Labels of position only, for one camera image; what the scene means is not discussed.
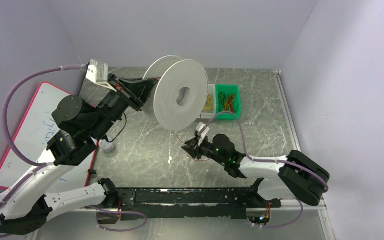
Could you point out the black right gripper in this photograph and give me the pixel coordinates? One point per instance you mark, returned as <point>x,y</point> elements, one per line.
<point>198,147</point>

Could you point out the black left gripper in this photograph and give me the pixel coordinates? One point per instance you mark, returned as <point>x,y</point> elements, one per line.
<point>127,92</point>

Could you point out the grey perforated cable spool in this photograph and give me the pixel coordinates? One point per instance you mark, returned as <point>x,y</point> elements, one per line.
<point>180,93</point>

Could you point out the clear white plastic bin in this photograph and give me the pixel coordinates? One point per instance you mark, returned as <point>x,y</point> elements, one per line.
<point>210,107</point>

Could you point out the green plastic bin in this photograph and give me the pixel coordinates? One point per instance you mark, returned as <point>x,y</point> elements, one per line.
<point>228,99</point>

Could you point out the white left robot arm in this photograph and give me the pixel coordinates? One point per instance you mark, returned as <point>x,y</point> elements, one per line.
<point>27,206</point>

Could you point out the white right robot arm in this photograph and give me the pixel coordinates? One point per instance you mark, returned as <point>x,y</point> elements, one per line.
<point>284,177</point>

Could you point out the small grey round cap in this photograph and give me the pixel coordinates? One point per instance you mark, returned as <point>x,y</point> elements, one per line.
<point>106,147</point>

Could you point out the pink framed whiteboard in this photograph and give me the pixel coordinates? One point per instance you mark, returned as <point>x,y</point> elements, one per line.
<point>35,130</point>

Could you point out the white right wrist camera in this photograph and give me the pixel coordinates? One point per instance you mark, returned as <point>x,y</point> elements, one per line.
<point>202,130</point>

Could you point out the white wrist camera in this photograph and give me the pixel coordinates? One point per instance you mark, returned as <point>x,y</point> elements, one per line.
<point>202,130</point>
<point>97,73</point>

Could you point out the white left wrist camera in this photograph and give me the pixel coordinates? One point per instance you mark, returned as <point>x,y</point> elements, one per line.
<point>97,73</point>

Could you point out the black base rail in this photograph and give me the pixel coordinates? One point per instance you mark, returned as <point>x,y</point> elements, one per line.
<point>170,203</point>

